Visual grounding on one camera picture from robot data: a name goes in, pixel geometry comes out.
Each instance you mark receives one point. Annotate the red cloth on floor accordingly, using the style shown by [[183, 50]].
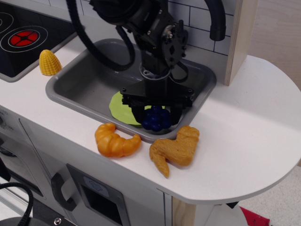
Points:
[[254, 219]]

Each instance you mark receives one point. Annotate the blue toy blueberry cluster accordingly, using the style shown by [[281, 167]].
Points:
[[156, 119]]

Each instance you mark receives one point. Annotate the orange toy croissant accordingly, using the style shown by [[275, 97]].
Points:
[[110, 144]]

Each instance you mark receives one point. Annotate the black toy stovetop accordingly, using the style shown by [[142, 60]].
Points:
[[24, 34]]

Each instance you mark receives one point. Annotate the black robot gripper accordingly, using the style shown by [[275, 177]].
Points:
[[157, 89]]

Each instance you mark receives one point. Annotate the black toy faucet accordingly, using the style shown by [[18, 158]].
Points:
[[218, 19]]

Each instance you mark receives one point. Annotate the black oven door handle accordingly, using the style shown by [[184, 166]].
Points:
[[57, 183]]

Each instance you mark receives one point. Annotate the grey toy dishwasher panel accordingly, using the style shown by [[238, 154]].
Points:
[[101, 198]]

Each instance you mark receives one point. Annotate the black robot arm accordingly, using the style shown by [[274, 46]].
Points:
[[162, 44]]

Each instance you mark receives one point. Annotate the light wooden side post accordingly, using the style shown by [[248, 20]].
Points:
[[244, 18]]

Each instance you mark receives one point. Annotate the green toy plate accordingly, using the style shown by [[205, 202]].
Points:
[[122, 112]]

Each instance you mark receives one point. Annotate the toy fried chicken wing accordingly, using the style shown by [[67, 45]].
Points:
[[179, 151]]

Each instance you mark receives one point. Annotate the yellow toy corn piece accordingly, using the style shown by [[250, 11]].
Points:
[[49, 63]]

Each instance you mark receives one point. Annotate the grey toy sink basin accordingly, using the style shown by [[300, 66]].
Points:
[[87, 86]]

